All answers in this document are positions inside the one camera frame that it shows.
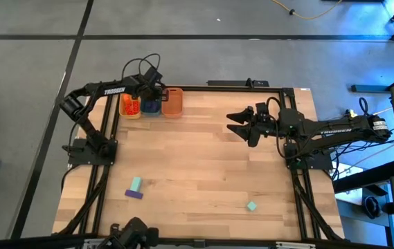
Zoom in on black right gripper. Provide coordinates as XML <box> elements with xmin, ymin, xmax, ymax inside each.
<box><xmin>226</xmin><ymin>106</ymin><xmax>280</xmax><ymax>148</ymax></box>

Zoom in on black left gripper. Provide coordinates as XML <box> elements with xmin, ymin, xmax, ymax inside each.
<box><xmin>134</xmin><ymin>80</ymin><xmax>170</xmax><ymax>104</ymax></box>

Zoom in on long mint green block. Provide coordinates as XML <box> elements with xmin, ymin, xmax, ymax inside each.
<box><xmin>129</xmin><ymin>176</ymin><xmax>143</xmax><ymax>192</ymax></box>

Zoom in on blue plastic bin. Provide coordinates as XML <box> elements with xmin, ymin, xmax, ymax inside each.
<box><xmin>140</xmin><ymin>98</ymin><xmax>163</xmax><ymax>117</ymax></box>

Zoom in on orange plastic bin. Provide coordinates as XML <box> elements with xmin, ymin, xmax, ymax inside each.
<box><xmin>161</xmin><ymin>87</ymin><xmax>184</xmax><ymax>119</ymax></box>

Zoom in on yellow plastic bin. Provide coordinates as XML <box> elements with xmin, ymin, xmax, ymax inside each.
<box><xmin>119</xmin><ymin>92</ymin><xmax>142</xmax><ymax>120</ymax></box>

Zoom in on black power strip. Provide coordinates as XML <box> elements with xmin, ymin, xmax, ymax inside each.
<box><xmin>206</xmin><ymin>78</ymin><xmax>270</xmax><ymax>88</ymax></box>

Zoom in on blue desk leg bar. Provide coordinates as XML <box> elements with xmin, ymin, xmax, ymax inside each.
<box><xmin>350</xmin><ymin>84</ymin><xmax>391</xmax><ymax>93</ymax></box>

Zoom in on black headphones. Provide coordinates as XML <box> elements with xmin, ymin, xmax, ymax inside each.
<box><xmin>362</xmin><ymin>195</ymin><xmax>384</xmax><ymax>220</ymax></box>

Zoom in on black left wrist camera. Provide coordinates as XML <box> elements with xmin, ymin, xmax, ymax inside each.
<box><xmin>143</xmin><ymin>65</ymin><xmax>164</xmax><ymax>83</ymax></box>

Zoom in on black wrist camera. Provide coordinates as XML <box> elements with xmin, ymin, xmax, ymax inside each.
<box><xmin>143</xmin><ymin>65</ymin><xmax>164</xmax><ymax>83</ymax></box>
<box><xmin>255</xmin><ymin>102</ymin><xmax>270</xmax><ymax>117</ymax></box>

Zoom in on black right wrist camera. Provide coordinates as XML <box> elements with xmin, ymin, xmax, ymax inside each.
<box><xmin>255</xmin><ymin>102</ymin><xmax>270</xmax><ymax>117</ymax></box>

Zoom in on black aluminium table frame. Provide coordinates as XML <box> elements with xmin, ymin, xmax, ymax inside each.
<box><xmin>53</xmin><ymin>84</ymin><xmax>345</xmax><ymax>249</ymax></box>

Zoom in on yellow floor cable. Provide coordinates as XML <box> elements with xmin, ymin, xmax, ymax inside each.
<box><xmin>271</xmin><ymin>0</ymin><xmax>343</xmax><ymax>20</ymax></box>

